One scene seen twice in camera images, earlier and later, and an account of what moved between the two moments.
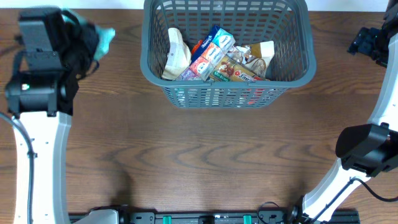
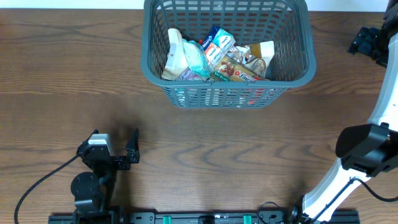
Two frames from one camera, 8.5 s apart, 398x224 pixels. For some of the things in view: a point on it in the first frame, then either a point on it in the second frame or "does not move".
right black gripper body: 363,44 does not move
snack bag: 241,55 does not move
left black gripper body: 82,40 to 119,164
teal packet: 105,37 to 196,58
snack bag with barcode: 264,51 does not move
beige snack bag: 179,55 does not move
